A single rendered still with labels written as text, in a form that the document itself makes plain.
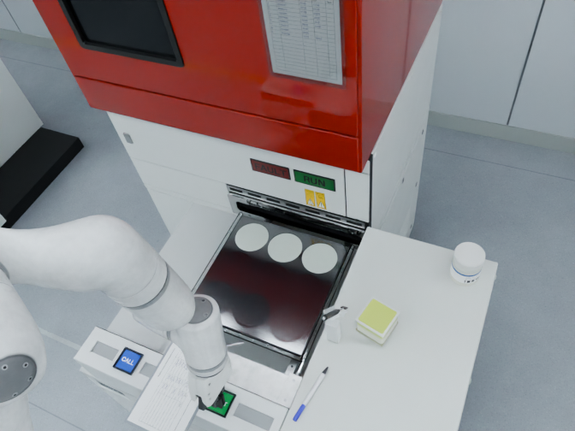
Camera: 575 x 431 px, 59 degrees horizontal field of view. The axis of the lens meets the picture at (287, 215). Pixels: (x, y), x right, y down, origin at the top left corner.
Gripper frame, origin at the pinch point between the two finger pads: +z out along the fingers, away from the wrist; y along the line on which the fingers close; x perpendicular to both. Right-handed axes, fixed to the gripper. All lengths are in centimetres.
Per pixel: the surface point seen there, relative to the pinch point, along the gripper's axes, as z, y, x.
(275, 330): 4.4, -24.5, 2.4
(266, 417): 3.3, -2.1, 11.1
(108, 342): 2.6, -3.0, -34.0
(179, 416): 4.1, 5.3, -7.2
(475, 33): -6, -210, 18
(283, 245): -0.9, -48.8, -6.8
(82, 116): 66, -165, -213
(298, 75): -58, -42, 2
